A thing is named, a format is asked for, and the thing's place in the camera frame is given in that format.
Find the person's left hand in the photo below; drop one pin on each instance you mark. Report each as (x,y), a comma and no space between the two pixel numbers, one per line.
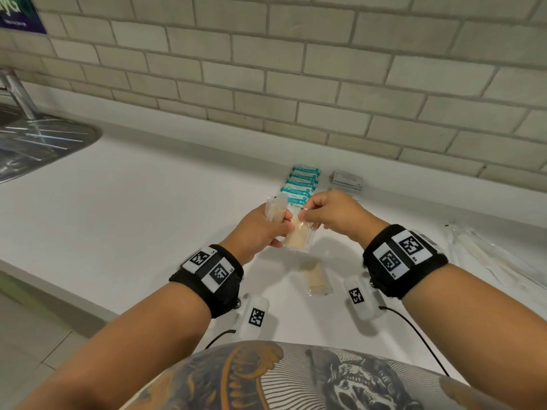
(252,232)

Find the person's right hand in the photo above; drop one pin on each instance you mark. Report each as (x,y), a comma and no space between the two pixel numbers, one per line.
(342,213)

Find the person's left fingers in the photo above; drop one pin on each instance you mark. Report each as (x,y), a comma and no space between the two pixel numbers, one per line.
(282,228)

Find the person's right fingers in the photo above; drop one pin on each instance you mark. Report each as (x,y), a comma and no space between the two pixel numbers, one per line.
(310,211)

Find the clear packet of beige sticks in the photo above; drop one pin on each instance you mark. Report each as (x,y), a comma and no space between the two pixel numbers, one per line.
(316,279)
(299,239)
(273,211)

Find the person's left forearm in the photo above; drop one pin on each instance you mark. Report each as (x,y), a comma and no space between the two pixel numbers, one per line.
(128,350)

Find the person's right forearm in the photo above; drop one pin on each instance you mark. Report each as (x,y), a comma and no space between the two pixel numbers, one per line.
(478,333)

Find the row of teal white packets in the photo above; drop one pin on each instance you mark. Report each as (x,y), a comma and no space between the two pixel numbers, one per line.
(301,183)

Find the grey flat box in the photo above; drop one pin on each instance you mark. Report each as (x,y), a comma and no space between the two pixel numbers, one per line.
(347,181)

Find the black marker wristband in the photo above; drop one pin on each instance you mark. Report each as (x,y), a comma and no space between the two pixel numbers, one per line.
(401,260)
(213,277)

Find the grey printed shirt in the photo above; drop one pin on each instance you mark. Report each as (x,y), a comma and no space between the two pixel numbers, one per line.
(307,380)

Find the long clear plastic packet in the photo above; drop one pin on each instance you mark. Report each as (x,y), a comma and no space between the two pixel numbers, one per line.
(495,256)

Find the stainless steel sink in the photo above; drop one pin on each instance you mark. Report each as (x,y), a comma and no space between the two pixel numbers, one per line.
(38,143)

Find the dark blue wall poster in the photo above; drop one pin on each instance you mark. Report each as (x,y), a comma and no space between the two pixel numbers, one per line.
(21,12)

